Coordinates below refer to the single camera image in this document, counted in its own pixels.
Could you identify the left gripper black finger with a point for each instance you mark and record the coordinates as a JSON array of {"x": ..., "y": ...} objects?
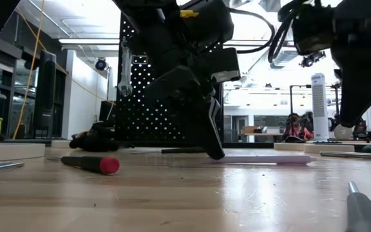
[
  {"x": 221, "y": 64},
  {"x": 198, "y": 106}
]

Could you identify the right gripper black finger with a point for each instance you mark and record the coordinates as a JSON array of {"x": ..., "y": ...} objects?
[{"x": 359, "y": 90}]

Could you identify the black perforated peg board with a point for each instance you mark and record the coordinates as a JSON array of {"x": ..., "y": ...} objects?
[{"x": 134, "y": 129}]

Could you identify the lilac ballpoint pen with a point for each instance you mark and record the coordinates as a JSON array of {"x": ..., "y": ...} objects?
[{"x": 269, "y": 159}]

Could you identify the black screwdriver with red cap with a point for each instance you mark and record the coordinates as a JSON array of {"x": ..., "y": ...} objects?
[
  {"x": 108, "y": 165},
  {"x": 182, "y": 150},
  {"x": 366, "y": 212},
  {"x": 8, "y": 166}
]

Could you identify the white tower fan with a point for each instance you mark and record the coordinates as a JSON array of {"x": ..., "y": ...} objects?
[{"x": 319, "y": 106}]

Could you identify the white masking tape roll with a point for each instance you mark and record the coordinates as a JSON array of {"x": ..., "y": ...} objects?
[
  {"x": 61, "y": 144},
  {"x": 11, "y": 152},
  {"x": 288, "y": 146},
  {"x": 328, "y": 148}
]

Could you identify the person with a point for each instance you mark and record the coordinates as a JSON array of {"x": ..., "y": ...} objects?
[{"x": 296, "y": 129}]

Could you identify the long ceiling light strip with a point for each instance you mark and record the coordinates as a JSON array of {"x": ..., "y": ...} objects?
[{"x": 92, "y": 41}]

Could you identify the black computer monitor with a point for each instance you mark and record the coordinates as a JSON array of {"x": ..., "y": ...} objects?
[{"x": 108, "y": 111}]

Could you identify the black backpack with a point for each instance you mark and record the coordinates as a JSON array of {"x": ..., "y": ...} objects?
[{"x": 95, "y": 138}]

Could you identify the black tall upright panel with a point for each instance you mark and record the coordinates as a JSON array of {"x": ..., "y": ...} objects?
[{"x": 45, "y": 96}]

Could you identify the black ceiling-mounted camera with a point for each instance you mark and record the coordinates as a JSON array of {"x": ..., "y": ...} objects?
[{"x": 311, "y": 59}]

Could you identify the black metal table frame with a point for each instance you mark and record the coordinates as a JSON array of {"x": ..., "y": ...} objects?
[{"x": 253, "y": 145}]

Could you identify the black dome security camera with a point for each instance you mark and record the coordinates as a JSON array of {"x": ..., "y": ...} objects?
[{"x": 100, "y": 64}]

